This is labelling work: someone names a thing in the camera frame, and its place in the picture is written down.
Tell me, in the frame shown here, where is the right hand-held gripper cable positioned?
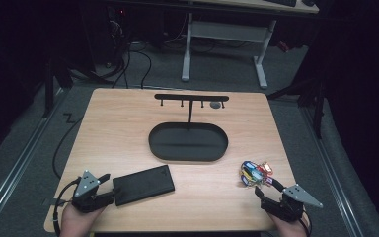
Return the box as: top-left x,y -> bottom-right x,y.
299,213 -> 313,237

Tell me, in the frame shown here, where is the key bunch with colourful tags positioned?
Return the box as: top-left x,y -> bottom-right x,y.
239,160 -> 274,190

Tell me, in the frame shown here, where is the black floor cable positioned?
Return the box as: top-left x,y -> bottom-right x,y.
52,113 -> 85,181

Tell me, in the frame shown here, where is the hand-held gripper cable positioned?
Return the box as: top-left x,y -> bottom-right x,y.
299,213 -> 313,237
52,177 -> 81,237

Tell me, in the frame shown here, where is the person's left hand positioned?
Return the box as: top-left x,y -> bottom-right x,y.
59,203 -> 105,237

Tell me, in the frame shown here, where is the metal floor rail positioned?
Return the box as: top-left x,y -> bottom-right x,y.
299,105 -> 364,237
0,88 -> 67,230

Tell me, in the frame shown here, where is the left hand-held gripper cable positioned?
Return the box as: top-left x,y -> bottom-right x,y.
52,177 -> 81,237

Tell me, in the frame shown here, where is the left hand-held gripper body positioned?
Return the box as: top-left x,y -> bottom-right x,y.
71,170 -> 107,213

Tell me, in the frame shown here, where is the bundle of black cables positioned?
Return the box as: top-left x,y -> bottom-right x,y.
107,19 -> 153,90

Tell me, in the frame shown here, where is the black metal stand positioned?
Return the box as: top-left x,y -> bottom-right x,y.
266,73 -> 327,140
41,53 -> 113,119

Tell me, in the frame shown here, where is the person's right hand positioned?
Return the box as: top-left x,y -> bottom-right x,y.
269,213 -> 310,237

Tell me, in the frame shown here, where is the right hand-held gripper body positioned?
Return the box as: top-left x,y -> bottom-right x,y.
260,183 -> 324,223

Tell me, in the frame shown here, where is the black leather wallet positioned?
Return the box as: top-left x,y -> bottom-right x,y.
112,164 -> 176,207

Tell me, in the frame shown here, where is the white-framed desk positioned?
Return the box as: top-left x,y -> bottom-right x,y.
181,0 -> 320,90

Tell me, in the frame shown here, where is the black key rack with tray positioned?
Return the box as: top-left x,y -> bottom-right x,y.
148,93 -> 230,163

